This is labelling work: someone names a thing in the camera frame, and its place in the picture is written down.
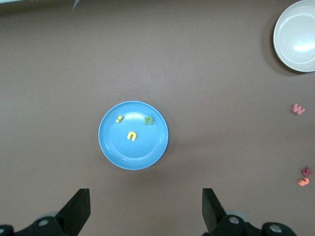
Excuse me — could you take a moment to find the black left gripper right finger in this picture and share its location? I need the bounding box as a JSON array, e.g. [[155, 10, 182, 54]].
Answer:
[[201, 188, 296, 236]]

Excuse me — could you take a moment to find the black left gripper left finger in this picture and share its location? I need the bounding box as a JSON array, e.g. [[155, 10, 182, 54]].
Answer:
[[0, 188, 91, 236]]

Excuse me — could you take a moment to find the blue plate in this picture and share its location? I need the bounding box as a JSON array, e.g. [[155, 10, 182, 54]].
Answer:
[[98, 100, 169, 171]]

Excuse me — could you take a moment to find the pink foam letter w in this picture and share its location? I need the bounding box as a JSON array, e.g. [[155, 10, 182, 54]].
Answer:
[[292, 103, 307, 116]]

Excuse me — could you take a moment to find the beige plate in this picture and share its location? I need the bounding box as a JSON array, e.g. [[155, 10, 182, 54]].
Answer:
[[273, 0, 315, 73]]

